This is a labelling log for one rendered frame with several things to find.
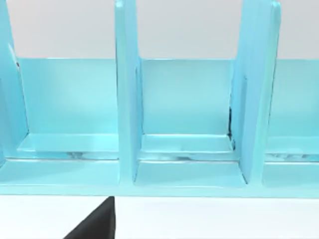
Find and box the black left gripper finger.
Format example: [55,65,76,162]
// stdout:
[62,196,117,239]

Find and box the light blue rack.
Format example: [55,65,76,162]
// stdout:
[0,0,319,197]

